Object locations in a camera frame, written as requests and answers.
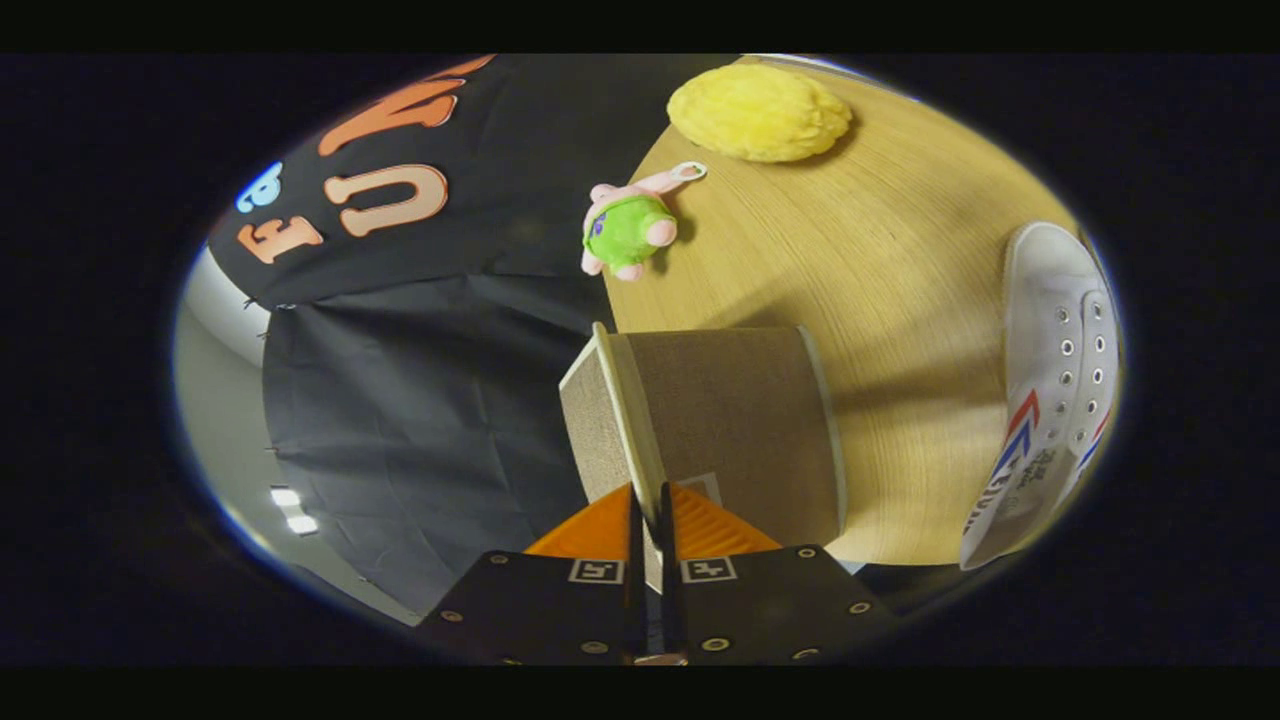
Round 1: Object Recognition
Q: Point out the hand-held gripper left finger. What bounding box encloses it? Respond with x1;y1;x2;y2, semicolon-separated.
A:
415;483;649;666

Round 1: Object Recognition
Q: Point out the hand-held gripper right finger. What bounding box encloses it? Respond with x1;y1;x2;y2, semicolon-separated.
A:
658;483;896;666

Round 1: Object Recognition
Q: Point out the brown storage box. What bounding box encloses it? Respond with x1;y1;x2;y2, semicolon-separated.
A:
558;322;849;591

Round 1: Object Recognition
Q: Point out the white canvas shoe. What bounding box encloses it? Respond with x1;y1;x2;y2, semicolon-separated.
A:
958;222;1121;571

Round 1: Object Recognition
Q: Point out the pink green plush toy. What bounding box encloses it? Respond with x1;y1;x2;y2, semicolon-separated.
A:
581;162;708;282

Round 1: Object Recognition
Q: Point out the twin tube ceiling light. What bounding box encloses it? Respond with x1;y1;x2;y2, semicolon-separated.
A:
270;487;319;536

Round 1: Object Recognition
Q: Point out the yellow fluffy plush toy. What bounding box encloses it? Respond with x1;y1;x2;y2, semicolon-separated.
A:
667;63;854;164

